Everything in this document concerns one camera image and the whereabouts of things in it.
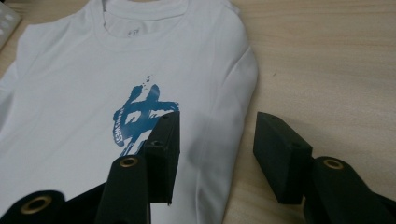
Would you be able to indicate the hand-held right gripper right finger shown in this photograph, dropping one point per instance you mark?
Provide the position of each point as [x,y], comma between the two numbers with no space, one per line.
[281,155]

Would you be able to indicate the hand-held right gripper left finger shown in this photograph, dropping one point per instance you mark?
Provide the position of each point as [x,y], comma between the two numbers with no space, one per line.
[163,155]

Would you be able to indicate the white t-shirt with blue print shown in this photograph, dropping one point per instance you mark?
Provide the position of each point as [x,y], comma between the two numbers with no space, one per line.
[93,93]

